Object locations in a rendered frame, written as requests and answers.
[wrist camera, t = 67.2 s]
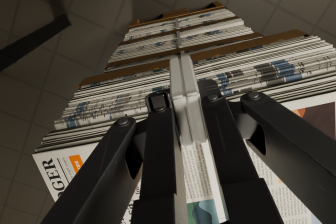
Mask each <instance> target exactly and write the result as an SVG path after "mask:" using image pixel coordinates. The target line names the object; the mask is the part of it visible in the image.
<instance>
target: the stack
mask: <svg viewBox="0 0 336 224"><path fill-rule="evenodd" d="M220 7H224V5H223V4H221V3H220V2H219V1H215V2H212V7H210V8H206V9H201V10H197V11H192V12H189V11H188V8H184V9H179V10H175V11H170V12H166V13H163V14H162V18H160V19H156V20H151V21H147V22H142V23H140V21H139V19H134V20H132V23H131V24H130V25H129V27H132V26H137V25H142V24H146V23H151V22H156V21H160V20H165V19H169V18H174V17H179V16H183V15H188V14H192V13H197V12H202V11H206V10H211V9H215V8H220ZM234 16H235V14H233V13H232V12H230V11H229V10H227V9H225V8H223V9H218V10H213V11H208V12H204V13H199V14H194V15H191V16H186V17H181V18H176V19H172V20H168V21H162V22H156V23H152V24H147V25H143V26H139V27H134V28H130V29H129V32H128V33H127V34H125V38H124V40H123V41H128V40H133V39H137V38H141V37H146V36H150V35H155V34H159V33H164V32H168V31H172V30H177V29H181V28H186V27H190V26H194V25H199V24H203V23H208V22H212V21H217V20H221V19H225V18H230V17H234ZM252 33H254V32H253V31H252V30H251V28H248V27H245V26H244V21H243V20H242V19H241V18H235V19H231V20H226V21H221V22H217V23H212V24H207V25H203V26H199V27H196V28H192V29H187V30H183V31H176V32H174V33H170V34H165V35H161V36H155V37H151V38H146V39H142V40H138V41H134V42H130V43H125V44H121V45H120V46H118V48H117V49H116V50H115V52H114V53H113V55H112V56H111V59H109V61H108V63H111V62H116V61H121V60H126V59H131V58H135V57H140V56H145V55H150V54H155V53H160V52H165V51H169V50H174V49H179V48H184V47H189V46H194V45H199V44H203V43H208V42H213V41H218V40H223V39H228V38H233V37H237V36H242V35H247V34H252ZM262 37H263V36H258V37H253V38H247V39H242V40H237V41H232V42H227V43H222V44H217V45H212V46H208V47H205V48H200V49H196V50H191V51H186V52H185V51H184V50H183V51H180V53H176V54H171V55H166V56H161V57H155V58H150V59H145V60H140V61H136V62H131V63H126V64H122V65H117V66H112V67H108V68H107V69H105V70H104V73H103V74H105V73H110V72H114V71H119V70H123V69H128V68H132V67H137V66H141V65H146V64H150V63H155V62H159V61H164V60H168V59H170V58H172V57H181V55H186V54H188V55H190V54H195V53H199V52H203V51H208V50H212V49H216V48H220V47H224V46H228V45H233V44H237V43H241V42H245V41H249V40H253V39H258V38H262Z"/></svg>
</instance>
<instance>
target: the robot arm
mask: <svg viewBox="0 0 336 224"><path fill-rule="evenodd" d="M169 82H170V88H166V89H161V90H157V91H156V92H153V93H150V94H149V95H147V96H146V97H145V102H146V106H147V110H148V118H146V119H144V120H142V121H139V122H136V120H135V118H133V117H123V118H120V119H118V120H117V121H115V122H114V123H113V124H112V125H111V127H110V128H109V129H108V131H107V132H106V133H105V135H104V136H103V138H102V139H101V140H100V142H99V143H98V144H97V146H96V147H95V149H94V150H93V151H92V153H91V154H90V155H89V157H88V158H87V160H86V161H85V162H84V164H83V165H82V166H81V168H80V169H79V170H78V172H77V173H76V175H75V176H74V177H73V179H72V180H71V181H70V183H69V184H68V186H67V187H66V188H65V190H64V191H63V192H62V194H61V195H60V197H59V198H58V199H57V201H56V202H55V203H54V205H53V206H52V208H51V209H50V210H49V212H48V213H47V214H46V216H45V217H44V218H43V220H42V221H41V223H40V224H121V222H122V220H123V217H124V215H125V213H126V211H127V208H128V206H129V204H130V202H131V199H132V197H133V195H134V193H135V190H136V188H137V186H138V184H139V181H140V179H141V184H140V194H139V199H137V200H134V201H133V205H132V213H131V221H130V224H189V220H188V209H187V198H186V187H185V176H184V165H183V155H182V146H181V145H183V146H190V145H193V143H197V144H201V143H206V142H207V140H208V145H209V150H210V154H211V157H212V162H213V166H214V171H215V175H216V179H217V184H218V188H219V193H220V197H221V201H222V206H223V210H224V215H225V219H226V221H224V222H222V223H219V224H284V221H283V219H282V217H281V215H280V212H279V210H278V208H277V206H276V203H275V201H274V199H273V197H272V194H271V192H270V190H269V188H268V185H267V183H266V181H265V179H264V178H263V177H262V178H260V177H259V175H258V173H257V170H256V168H255V166H254V163H253V161H252V159H251V156H250V154H249V152H248V149H247V147H246V144H247V145H248V146H249V147H250V148H251V149H252V150H253V152H254V153H255V154H256V155H257V156H258V157H259V158H260V159H261V160H262V161H263V162H264V163H265V164H266V165H267V166H268V167H269V168H270V169H271V170H272V172H273V173H274V174H275V175H276V176H277V177H278V178H279V179H280V180H281V181H282V182H283V183H284V184H285V185H286V186H287V187H288V188H289V189H290V190H291V191H292V193H293V194H294V195H295V196H296V197H297V198H298V199H299V200H300V201H301V202H302V203H303V204H304V205H305V206H306V207H307V208H308V209H309V210H310V211H311V213H312V214H313V215H314V216H315V217H316V218H317V219H318V220H319V221H320V222H321V223H322V224H336V140H335V139H334V138H332V137H331V136H329V135H328V134H326V133H325V132H323V131H322V130H320V129H319V128H317V127H315V126H314V125H312V124H311V123H309V122H308V121H306V120H305V119H303V118H302V117H300V116H299V115H297V114H296V113H294V112H293V111H291V110H289V109H288V108H286V107H285V106H283V105H282V104H280V103H279V102H277V101H276V100H274V99H273V98H271V97H270V96H268V95H267V94H265V93H263V92H258V91H254V92H253V91H251V92H248V93H245V94H243V95H242V96H241V97H240V101H228V100H226V98H225V96H224V95H222V94H221V91H220V89H219V86H218V84H217V82H216V81H215V80H213V79H208V80H203V81H198V82H197V80H196V77H195V73H194V69H193V65H192V61H191V57H190V55H188V54H184V55H181V57H178V56H175V57H170V59H169ZM243 139H245V142H246V144H245V142H244V140H243Z"/></svg>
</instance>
